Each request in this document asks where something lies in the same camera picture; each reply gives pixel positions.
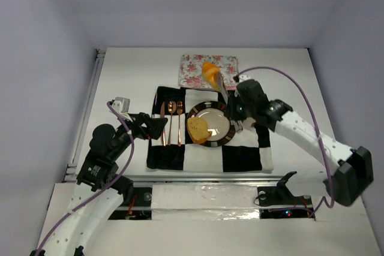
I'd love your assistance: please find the orange bread piece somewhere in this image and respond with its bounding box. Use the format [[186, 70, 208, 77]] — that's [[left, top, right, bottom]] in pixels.
[[202, 62, 220, 91]]

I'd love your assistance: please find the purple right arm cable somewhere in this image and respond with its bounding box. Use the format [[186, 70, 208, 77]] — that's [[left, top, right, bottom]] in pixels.
[[233, 66, 335, 219]]

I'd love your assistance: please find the copper knife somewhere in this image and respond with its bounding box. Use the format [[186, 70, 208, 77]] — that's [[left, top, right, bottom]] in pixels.
[[160, 101, 167, 146]]

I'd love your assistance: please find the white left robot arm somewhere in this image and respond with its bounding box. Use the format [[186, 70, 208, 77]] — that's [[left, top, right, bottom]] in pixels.
[[31, 113, 167, 255]]

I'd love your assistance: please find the black bracket on rail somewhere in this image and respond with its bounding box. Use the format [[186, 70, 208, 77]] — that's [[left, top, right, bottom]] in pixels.
[[254, 171, 297, 207]]

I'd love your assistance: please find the copper spoon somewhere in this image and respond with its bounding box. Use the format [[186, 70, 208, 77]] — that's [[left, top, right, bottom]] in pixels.
[[167, 101, 176, 145]]

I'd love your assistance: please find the aluminium table rail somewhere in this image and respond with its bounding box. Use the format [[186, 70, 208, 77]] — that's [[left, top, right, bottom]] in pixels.
[[62, 48, 107, 183]]

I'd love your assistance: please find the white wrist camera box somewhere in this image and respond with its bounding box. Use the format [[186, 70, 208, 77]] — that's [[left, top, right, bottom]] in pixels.
[[109, 97, 131, 120]]

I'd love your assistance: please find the round plate with mosaic rim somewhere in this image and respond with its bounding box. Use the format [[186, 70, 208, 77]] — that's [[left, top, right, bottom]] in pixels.
[[185, 101, 235, 147]]

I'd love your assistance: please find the brown bread slice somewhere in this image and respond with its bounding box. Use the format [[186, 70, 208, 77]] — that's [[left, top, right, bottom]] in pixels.
[[187, 117, 212, 144]]

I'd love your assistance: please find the foil covered white board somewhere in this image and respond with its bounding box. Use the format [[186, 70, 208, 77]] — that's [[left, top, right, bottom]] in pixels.
[[151, 184, 260, 221]]

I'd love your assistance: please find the copper fork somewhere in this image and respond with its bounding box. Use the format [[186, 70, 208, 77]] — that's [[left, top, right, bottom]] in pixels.
[[176, 101, 182, 147]]

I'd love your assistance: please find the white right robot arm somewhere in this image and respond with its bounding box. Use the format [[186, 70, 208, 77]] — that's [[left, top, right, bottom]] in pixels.
[[220, 79, 374, 206]]

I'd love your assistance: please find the black and white checkered cloth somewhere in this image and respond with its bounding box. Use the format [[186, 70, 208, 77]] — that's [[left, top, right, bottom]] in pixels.
[[146, 86, 273, 173]]

